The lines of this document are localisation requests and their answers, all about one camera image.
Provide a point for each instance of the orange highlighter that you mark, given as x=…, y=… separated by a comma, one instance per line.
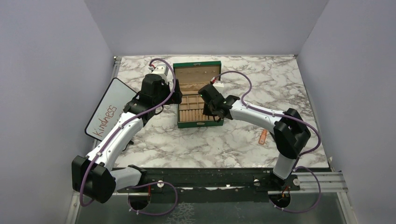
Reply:
x=262, y=137

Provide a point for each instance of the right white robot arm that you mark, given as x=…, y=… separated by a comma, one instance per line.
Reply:
x=289, y=131

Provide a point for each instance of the aluminium frame rail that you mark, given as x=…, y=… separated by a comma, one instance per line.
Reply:
x=322, y=199

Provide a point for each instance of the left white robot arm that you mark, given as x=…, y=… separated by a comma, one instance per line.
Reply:
x=93, y=175

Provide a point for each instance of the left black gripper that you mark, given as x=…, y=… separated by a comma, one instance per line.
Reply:
x=175, y=97

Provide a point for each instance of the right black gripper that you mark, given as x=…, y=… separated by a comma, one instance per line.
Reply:
x=206, y=112

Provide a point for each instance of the green jewelry box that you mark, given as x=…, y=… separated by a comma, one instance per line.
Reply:
x=192, y=77

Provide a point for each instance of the white dry-erase board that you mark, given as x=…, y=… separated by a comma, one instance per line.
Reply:
x=109, y=109

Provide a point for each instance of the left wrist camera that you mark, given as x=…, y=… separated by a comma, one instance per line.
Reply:
x=161, y=70

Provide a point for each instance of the black mounting rail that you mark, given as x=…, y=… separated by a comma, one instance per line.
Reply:
x=212, y=185

